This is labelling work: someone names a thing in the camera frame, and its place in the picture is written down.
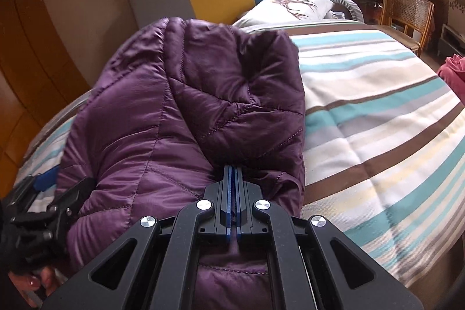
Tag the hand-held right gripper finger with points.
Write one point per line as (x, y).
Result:
(237, 193)
(229, 186)

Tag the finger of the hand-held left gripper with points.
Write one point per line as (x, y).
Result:
(78, 197)
(47, 179)

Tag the purple puffer jacket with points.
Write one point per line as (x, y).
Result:
(163, 113)

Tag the person's left hand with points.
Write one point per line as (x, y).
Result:
(34, 286)

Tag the orange wooden wardrobe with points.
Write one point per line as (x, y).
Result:
(32, 77)

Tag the striped bed sheet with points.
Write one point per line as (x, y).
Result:
(363, 113)

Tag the white pillow with deer print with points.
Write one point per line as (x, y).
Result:
(283, 8)

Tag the glass jar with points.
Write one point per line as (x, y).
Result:
(338, 15)

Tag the red cloth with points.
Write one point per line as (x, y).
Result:
(454, 77)

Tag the rattan chair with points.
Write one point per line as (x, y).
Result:
(407, 12)

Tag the grey box appliance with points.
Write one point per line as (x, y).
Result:
(452, 39)

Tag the grey padded crib rail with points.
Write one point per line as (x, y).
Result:
(345, 3)

